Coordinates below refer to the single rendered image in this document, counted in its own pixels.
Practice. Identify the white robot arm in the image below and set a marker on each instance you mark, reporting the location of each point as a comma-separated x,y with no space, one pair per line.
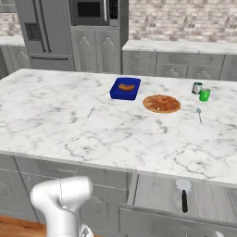
63,202

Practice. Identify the round orange pizza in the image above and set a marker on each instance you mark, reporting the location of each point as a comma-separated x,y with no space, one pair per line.
161,103

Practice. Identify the grey closed drawer front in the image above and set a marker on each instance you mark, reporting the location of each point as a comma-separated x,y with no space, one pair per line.
92,174

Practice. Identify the grey open drawer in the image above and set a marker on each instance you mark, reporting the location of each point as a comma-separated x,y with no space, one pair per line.
182,206

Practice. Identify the grey corner counter cupboards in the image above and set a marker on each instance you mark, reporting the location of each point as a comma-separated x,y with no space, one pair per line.
14,55

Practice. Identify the silver fork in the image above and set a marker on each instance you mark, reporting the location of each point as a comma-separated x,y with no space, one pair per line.
91,112

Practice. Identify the blue rectangular tray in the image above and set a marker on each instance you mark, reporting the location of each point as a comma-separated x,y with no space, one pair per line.
125,89

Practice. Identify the brown hot dog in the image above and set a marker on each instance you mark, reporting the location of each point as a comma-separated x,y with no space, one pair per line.
126,87

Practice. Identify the grey tall cupboard unit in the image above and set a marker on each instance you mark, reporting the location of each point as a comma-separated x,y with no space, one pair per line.
98,49

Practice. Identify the silver spoon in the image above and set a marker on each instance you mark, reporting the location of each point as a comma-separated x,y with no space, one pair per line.
199,114

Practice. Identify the silver metal can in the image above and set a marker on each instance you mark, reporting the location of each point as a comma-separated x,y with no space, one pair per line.
196,87

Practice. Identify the green cup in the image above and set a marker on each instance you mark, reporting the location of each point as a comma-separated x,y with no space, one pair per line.
204,94

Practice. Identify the grey microwave oven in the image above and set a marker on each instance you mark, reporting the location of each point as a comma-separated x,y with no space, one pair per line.
94,12

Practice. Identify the stainless steel fridge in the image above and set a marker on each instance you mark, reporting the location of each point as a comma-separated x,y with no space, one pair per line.
46,34

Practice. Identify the grey narrow cupboard door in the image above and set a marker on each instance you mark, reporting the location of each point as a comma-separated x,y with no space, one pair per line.
10,194

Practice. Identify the grey wall counter cupboards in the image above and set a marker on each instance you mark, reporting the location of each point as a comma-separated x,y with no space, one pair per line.
182,63

